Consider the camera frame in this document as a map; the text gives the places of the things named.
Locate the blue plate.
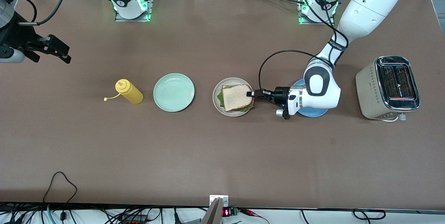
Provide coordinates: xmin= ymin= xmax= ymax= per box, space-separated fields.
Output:
xmin=292 ymin=78 xmax=330 ymax=118

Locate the brown bread slice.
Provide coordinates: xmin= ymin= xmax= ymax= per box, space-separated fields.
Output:
xmin=221 ymin=84 xmax=254 ymax=112

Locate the thin black looped cable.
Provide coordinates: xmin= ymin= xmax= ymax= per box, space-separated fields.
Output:
xmin=42 ymin=172 xmax=78 ymax=214

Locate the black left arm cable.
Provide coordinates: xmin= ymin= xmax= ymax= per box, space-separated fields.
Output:
xmin=258 ymin=0 xmax=349 ymax=94

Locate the red clip lead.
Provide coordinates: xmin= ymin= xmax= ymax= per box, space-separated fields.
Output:
xmin=240 ymin=208 xmax=270 ymax=224

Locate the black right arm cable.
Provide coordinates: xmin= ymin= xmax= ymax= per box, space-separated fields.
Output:
xmin=0 ymin=0 xmax=70 ymax=26

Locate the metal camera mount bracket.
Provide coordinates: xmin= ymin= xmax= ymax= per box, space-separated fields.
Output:
xmin=202 ymin=195 xmax=229 ymax=224

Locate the beige chrome toaster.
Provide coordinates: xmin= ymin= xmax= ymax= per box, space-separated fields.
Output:
xmin=355 ymin=56 xmax=421 ymax=123

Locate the pale green plate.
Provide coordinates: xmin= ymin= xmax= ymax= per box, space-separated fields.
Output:
xmin=153 ymin=73 xmax=195 ymax=113

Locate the yellow squeeze bottle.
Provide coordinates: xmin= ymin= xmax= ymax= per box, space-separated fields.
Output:
xmin=104 ymin=79 xmax=144 ymax=105

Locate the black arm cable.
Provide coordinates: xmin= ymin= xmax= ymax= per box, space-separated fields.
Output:
xmin=258 ymin=0 xmax=349 ymax=94
xmin=0 ymin=0 xmax=70 ymax=26

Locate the black coiled cable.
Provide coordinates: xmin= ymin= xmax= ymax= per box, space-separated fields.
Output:
xmin=353 ymin=209 xmax=386 ymax=220

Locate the beige plate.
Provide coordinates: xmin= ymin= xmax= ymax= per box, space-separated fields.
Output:
xmin=212 ymin=77 xmax=255 ymax=117

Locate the green lettuce leaf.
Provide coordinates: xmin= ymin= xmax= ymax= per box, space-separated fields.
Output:
xmin=217 ymin=85 xmax=254 ymax=112

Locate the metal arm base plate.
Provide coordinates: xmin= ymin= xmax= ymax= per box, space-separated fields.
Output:
xmin=298 ymin=0 xmax=336 ymax=26
xmin=115 ymin=0 xmax=154 ymax=22

